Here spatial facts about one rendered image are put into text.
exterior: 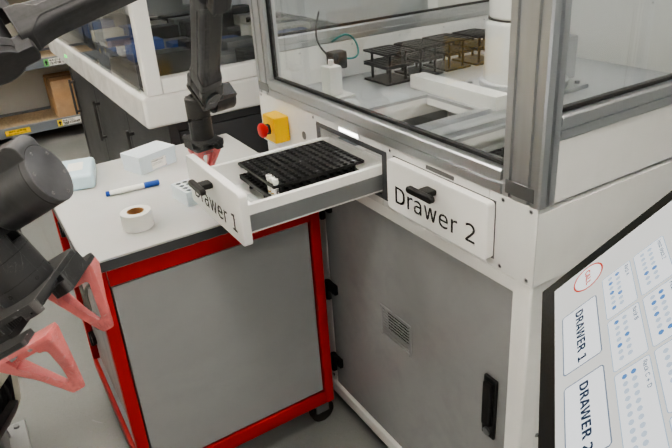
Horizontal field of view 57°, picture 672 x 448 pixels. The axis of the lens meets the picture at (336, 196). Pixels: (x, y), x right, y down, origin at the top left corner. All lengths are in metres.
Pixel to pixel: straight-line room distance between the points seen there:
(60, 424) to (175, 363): 0.71
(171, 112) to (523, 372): 1.37
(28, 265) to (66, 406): 1.66
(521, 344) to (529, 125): 0.41
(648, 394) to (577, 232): 0.63
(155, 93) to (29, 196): 1.49
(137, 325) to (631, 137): 1.09
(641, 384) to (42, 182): 0.52
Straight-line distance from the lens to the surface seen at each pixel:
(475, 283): 1.23
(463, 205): 1.13
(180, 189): 1.58
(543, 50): 0.96
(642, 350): 0.58
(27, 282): 0.65
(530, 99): 0.99
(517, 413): 1.29
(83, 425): 2.20
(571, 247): 1.14
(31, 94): 5.50
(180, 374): 1.63
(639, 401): 0.54
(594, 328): 0.65
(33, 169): 0.60
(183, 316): 1.55
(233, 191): 1.19
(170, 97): 2.09
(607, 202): 1.18
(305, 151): 1.43
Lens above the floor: 1.39
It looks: 24 degrees down
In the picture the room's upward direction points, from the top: 4 degrees counter-clockwise
